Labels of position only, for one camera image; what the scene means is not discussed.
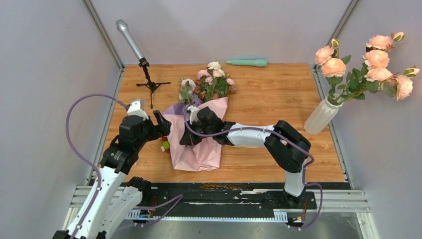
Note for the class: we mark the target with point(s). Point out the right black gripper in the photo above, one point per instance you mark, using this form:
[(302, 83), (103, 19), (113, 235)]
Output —
[(189, 138)]

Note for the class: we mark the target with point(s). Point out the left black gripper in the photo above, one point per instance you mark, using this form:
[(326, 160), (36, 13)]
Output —
[(162, 129)]

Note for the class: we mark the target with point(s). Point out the pink and purple wrapping paper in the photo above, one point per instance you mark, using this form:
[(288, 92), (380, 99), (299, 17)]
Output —
[(204, 156)]

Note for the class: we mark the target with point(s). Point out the pink flower bouquet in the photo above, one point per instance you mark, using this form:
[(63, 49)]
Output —
[(210, 84)]

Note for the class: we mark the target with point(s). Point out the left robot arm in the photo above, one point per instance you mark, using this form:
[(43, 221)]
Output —
[(99, 217)]

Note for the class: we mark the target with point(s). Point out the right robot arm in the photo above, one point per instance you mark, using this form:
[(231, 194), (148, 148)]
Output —
[(289, 148)]

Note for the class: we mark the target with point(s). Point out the toy brick car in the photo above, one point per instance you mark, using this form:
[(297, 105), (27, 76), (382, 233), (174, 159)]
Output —
[(165, 147)]

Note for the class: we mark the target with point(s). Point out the silver microphone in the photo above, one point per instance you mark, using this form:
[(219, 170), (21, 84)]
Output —
[(124, 30)]

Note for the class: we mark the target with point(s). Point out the peach artificial roses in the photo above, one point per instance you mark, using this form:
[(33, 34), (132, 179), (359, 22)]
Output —
[(372, 77)]

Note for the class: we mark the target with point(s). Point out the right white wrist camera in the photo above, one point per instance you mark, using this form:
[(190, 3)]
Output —
[(193, 111)]

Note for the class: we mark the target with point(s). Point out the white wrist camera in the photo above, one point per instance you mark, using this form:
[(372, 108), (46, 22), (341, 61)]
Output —
[(136, 108), (193, 111)]

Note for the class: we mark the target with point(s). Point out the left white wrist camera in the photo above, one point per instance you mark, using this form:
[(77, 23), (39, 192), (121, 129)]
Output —
[(136, 108)]

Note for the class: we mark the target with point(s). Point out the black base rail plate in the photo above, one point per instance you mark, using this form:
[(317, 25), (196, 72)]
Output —
[(263, 194)]

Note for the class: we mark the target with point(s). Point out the teal cylindrical handle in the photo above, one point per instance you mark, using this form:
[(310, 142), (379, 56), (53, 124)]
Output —
[(247, 62)]

